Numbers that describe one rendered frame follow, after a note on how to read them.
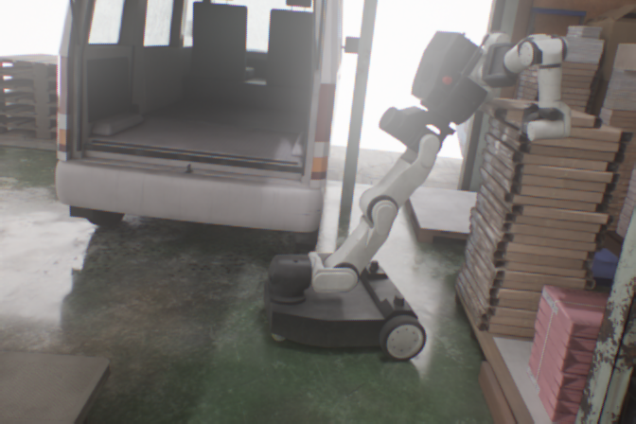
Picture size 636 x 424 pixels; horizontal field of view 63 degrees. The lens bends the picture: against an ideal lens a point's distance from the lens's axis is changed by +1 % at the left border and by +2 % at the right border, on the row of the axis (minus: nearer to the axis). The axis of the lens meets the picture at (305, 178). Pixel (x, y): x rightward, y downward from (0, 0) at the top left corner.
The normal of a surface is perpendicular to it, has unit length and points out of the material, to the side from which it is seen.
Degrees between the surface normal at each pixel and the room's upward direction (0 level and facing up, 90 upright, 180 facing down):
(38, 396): 0
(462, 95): 101
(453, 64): 91
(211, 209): 92
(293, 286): 90
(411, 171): 108
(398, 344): 90
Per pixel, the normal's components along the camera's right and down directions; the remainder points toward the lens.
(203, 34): -0.08, 0.32
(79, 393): 0.09, -0.96
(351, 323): 0.18, 0.28
